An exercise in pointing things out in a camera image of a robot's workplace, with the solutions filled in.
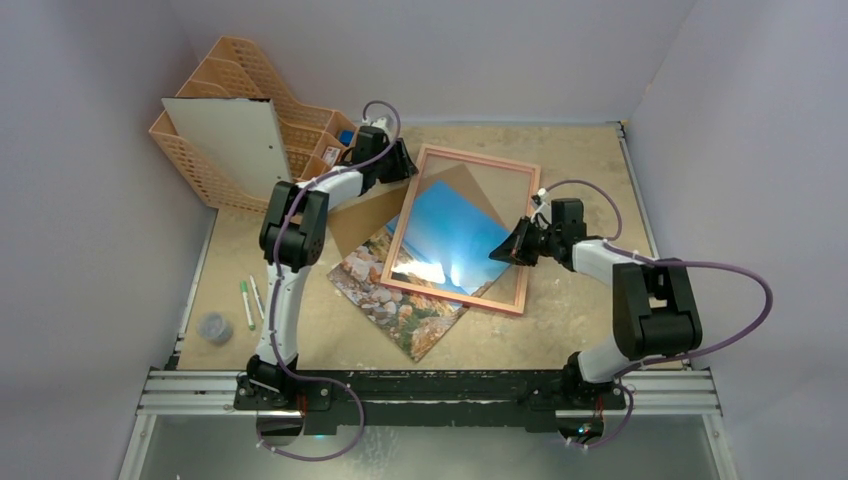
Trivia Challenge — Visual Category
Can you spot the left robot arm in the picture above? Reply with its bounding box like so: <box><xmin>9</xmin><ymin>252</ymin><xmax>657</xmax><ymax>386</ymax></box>
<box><xmin>246</xmin><ymin>126</ymin><xmax>417</xmax><ymax>409</ymax></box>

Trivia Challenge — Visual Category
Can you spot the pink picture frame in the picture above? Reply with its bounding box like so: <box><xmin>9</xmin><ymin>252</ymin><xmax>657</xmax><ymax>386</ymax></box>
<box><xmin>380</xmin><ymin>144</ymin><xmax>541</xmax><ymax>315</ymax></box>

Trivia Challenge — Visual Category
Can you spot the green marker pen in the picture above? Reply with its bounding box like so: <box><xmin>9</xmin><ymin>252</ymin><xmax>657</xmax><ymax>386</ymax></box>
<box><xmin>239</xmin><ymin>280</ymin><xmax>256</xmax><ymax>331</ymax></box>
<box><xmin>249</xmin><ymin>275</ymin><xmax>265</xmax><ymax>321</ymax></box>

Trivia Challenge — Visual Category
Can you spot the landscape photo print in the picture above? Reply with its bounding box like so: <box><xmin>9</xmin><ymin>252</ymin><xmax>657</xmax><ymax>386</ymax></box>
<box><xmin>327</xmin><ymin>176</ymin><xmax>516</xmax><ymax>362</ymax></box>

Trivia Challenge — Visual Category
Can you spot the orange plastic file organizer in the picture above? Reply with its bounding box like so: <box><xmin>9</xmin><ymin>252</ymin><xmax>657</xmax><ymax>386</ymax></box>
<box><xmin>149</xmin><ymin>36</ymin><xmax>357</xmax><ymax>213</ymax></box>

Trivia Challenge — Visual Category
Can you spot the purple cable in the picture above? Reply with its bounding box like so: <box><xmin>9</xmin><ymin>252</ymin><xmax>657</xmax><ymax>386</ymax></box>
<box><xmin>529</xmin><ymin>178</ymin><xmax>775</xmax><ymax>452</ymax></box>
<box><xmin>254</xmin><ymin>100</ymin><xmax>403</xmax><ymax>464</ymax></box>

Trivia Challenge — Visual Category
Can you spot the blue item in organizer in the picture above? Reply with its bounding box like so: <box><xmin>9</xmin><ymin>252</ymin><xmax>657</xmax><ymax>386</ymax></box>
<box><xmin>338</xmin><ymin>130</ymin><xmax>355</xmax><ymax>147</ymax></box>

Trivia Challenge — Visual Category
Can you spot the brown cardboard backing board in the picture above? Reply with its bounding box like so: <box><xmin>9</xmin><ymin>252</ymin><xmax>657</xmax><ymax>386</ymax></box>
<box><xmin>327</xmin><ymin>164</ymin><xmax>506</xmax><ymax>258</ymax></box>

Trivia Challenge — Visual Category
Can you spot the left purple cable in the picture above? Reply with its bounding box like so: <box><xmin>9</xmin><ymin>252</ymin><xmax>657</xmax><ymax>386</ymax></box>
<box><xmin>254</xmin><ymin>100</ymin><xmax>403</xmax><ymax>464</ymax></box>

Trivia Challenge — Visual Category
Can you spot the white binder in organizer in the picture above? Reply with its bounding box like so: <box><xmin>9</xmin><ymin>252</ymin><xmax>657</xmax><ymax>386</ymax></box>
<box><xmin>162</xmin><ymin>97</ymin><xmax>293</xmax><ymax>200</ymax></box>

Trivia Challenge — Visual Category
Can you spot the white red small box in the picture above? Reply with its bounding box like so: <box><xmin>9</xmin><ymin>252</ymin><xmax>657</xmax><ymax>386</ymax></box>
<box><xmin>322</xmin><ymin>146</ymin><xmax>342</xmax><ymax>167</ymax></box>

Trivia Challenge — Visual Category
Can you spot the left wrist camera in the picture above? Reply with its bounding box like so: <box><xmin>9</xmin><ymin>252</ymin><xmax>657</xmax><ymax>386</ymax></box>
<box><xmin>366</xmin><ymin>116</ymin><xmax>395</xmax><ymax>133</ymax></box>

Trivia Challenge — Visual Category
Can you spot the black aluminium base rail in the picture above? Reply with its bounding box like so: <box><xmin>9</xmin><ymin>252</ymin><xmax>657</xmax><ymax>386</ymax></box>
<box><xmin>136</xmin><ymin>370</ymin><xmax>721</xmax><ymax>435</ymax></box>

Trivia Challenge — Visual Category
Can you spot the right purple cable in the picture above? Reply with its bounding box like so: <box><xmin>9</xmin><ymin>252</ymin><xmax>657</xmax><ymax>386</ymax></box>
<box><xmin>529</xmin><ymin>178</ymin><xmax>775</xmax><ymax>452</ymax></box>

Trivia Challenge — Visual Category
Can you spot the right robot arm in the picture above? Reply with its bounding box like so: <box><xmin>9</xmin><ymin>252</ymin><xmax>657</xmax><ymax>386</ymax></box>
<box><xmin>489</xmin><ymin>198</ymin><xmax>703</xmax><ymax>407</ymax></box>

